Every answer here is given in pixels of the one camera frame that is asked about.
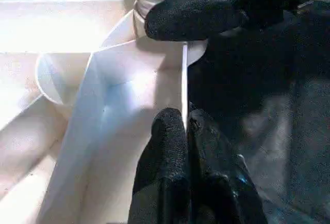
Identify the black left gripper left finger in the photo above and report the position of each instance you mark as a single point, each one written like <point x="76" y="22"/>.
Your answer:
<point x="165" y="170"/>

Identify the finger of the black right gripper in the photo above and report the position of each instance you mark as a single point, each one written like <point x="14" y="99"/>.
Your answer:
<point x="193" y="15"/>

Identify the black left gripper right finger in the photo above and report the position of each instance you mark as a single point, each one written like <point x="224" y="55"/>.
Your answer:
<point x="219" y="190"/>

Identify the white plastic table top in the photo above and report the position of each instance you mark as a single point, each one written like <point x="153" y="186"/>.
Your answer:
<point x="51" y="28"/>

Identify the black mat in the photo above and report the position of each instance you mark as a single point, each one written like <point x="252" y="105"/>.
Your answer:
<point x="283" y="131"/>

